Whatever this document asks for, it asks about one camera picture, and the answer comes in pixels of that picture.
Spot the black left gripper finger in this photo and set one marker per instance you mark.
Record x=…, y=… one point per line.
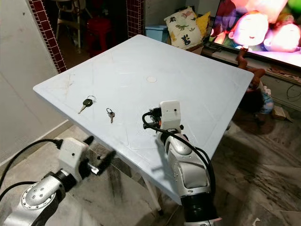
x=89, y=140
x=107, y=162

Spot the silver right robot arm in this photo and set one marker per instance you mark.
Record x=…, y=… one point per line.
x=190, y=169

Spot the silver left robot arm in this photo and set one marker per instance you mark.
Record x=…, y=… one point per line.
x=40, y=200

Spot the small silver key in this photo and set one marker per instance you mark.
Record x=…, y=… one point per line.
x=111, y=114

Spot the key with black head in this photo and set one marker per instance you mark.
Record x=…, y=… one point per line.
x=87, y=102

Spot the round white table cap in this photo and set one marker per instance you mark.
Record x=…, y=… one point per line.
x=151, y=80

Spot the large pale blue plastic table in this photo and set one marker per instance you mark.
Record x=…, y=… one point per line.
x=169, y=66

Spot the light blue storage box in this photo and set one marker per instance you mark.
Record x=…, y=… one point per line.
x=156, y=33

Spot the small child with dark hair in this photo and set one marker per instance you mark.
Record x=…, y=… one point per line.
x=254, y=99

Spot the dinosaur print pillow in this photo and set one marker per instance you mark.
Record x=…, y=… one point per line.
x=183, y=28

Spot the red plastic stool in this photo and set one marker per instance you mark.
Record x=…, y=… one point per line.
x=99, y=34

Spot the yellow pillow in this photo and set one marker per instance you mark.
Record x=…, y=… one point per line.
x=203, y=22

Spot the wooden high chair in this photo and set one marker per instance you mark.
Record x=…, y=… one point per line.
x=68, y=19

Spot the brown open book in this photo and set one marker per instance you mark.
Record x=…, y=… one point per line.
x=282, y=113

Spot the large flat screen television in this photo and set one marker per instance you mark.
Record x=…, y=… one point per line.
x=258, y=26

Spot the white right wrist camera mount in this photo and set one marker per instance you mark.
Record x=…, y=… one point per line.
x=170, y=113

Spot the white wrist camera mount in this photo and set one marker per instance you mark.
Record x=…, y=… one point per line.
x=170, y=113
x=73, y=155

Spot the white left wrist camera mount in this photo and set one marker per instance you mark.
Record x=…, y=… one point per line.
x=73, y=155

